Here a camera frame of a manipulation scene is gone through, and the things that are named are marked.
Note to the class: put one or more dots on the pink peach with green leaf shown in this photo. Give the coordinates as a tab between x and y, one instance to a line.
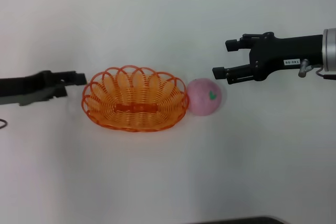
202	98

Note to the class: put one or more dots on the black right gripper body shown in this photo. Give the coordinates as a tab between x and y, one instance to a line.
283	53

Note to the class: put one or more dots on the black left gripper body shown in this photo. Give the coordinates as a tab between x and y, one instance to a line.
29	90

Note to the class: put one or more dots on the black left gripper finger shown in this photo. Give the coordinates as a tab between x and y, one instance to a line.
73	78

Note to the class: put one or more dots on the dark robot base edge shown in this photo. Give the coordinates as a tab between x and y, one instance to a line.
249	221

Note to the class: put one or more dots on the orange woven plastic basket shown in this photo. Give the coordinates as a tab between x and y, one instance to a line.
136	108

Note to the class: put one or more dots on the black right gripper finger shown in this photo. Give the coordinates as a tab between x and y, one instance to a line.
233	45
233	73

